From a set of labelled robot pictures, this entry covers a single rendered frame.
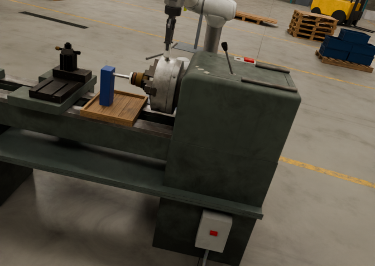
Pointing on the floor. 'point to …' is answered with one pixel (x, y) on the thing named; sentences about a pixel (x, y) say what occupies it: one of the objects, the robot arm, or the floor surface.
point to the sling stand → (191, 44)
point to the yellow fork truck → (341, 5)
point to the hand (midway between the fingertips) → (167, 49)
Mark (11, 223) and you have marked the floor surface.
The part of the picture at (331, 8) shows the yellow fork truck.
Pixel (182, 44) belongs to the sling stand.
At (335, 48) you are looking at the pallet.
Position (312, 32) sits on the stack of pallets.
